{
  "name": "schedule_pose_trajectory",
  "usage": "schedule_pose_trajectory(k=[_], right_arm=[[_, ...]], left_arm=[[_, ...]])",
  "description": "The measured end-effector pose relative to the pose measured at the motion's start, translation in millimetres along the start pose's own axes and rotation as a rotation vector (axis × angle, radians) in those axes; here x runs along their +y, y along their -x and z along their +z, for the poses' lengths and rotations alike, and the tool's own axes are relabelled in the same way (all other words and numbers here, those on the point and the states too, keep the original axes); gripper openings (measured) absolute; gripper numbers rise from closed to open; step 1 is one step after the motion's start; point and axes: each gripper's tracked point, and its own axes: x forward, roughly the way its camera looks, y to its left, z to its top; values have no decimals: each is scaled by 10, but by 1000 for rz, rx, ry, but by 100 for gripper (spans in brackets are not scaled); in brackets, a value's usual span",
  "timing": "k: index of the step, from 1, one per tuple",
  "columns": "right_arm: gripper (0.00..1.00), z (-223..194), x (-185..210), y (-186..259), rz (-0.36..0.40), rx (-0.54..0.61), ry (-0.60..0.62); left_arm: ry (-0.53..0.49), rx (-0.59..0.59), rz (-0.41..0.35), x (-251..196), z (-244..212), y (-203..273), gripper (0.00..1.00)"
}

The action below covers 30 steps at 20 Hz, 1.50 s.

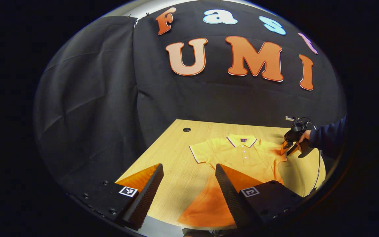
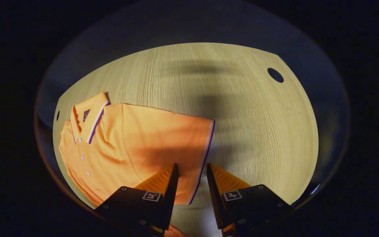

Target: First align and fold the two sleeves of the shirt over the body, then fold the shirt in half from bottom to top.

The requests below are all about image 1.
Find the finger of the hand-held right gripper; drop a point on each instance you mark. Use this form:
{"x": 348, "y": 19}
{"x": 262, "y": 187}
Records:
{"x": 285, "y": 148}
{"x": 293, "y": 148}

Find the orange polo T-shirt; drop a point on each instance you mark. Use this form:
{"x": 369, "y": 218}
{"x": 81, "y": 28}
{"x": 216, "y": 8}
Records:
{"x": 239, "y": 156}

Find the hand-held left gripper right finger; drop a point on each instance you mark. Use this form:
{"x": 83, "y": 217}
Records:
{"x": 230, "y": 197}

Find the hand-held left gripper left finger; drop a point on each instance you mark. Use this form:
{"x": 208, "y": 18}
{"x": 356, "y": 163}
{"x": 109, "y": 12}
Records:
{"x": 145, "y": 197}

